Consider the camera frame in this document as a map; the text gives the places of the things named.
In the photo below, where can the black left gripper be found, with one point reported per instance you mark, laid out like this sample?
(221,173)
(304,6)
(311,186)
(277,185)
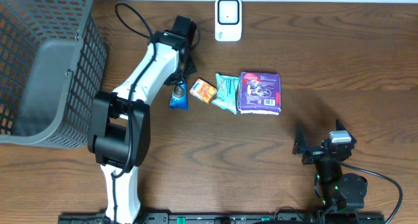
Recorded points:
(182,75)

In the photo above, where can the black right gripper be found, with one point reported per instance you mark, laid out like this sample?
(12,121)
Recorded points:
(317,153)

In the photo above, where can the orange tissue pack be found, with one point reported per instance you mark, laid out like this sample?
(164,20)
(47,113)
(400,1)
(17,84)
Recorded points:
(203,91)

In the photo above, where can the blue oreo cookie pack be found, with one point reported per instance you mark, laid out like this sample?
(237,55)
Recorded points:
(178,99)

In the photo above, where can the green wet tissue pack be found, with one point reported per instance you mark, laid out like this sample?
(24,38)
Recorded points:
(226,92)

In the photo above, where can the purple sanitary pad pack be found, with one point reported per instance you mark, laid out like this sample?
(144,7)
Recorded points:
(259,93)

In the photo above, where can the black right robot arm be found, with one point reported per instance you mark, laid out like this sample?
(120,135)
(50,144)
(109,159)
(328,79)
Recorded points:
(339,191)

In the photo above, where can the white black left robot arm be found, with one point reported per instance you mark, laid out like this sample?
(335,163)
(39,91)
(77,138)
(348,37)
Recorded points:
(119,129)

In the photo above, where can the grey plastic mesh basket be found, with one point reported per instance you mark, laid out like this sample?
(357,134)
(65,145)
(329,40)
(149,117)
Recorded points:
(52,64)

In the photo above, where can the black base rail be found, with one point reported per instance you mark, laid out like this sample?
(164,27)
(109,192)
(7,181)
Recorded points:
(286,218)

